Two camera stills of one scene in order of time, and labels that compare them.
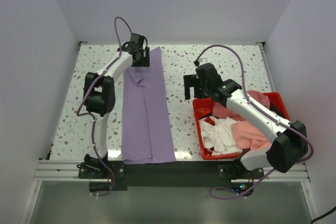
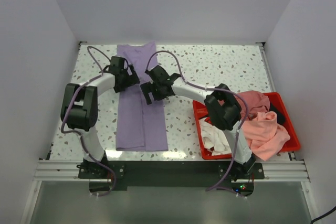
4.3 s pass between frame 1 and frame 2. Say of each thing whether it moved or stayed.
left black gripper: moved
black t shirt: stayed
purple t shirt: moved
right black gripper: moved
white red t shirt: stayed
